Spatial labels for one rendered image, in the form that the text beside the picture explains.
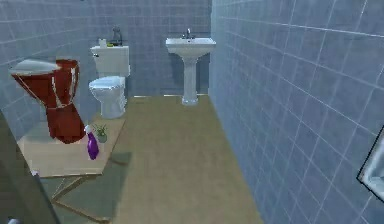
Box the purple spray bottle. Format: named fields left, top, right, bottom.
left=83, top=124, right=100, bottom=161

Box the white pedestal sink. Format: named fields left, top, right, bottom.
left=165, top=37, right=217, bottom=106

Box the light wooden table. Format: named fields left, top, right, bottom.
left=16, top=114, right=127, bottom=224

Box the small green potted plant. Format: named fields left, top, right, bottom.
left=93, top=123, right=109, bottom=144

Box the grey room door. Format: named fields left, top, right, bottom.
left=0, top=111, right=63, bottom=224

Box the chrome faucet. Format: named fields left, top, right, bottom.
left=181, top=28, right=196, bottom=40

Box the red goblet drum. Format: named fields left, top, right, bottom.
left=9, top=58, right=87, bottom=145

